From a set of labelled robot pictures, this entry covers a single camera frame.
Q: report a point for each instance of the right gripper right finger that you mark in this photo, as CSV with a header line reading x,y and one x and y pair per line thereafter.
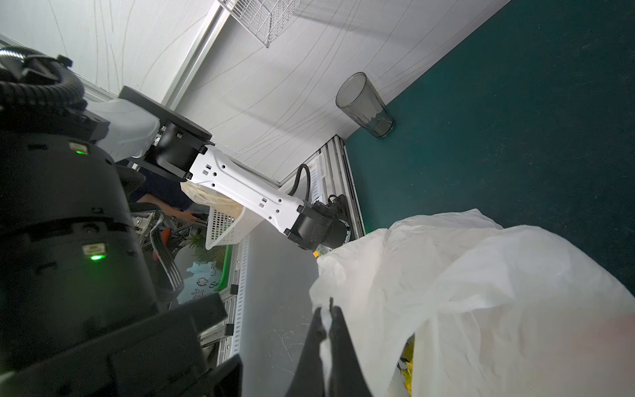
x,y
346,377

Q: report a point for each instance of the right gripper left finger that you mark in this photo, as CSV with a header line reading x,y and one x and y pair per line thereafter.
x,y
309,377

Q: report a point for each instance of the white plastic bag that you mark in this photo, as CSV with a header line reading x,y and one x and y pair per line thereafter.
x,y
492,311

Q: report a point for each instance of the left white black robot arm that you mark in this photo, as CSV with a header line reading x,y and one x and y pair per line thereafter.
x,y
168,144

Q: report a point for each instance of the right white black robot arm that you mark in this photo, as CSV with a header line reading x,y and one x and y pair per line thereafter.
x,y
81,313

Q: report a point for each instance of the white perforated basket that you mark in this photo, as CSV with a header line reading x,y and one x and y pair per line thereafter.
x,y
224,230

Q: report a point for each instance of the dark green table mat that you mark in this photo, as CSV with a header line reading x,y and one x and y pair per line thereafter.
x,y
530,120

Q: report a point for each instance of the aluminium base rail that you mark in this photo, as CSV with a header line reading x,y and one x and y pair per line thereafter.
x,y
331,175

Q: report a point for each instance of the white wire basket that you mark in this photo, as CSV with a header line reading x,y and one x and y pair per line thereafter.
x,y
263,19

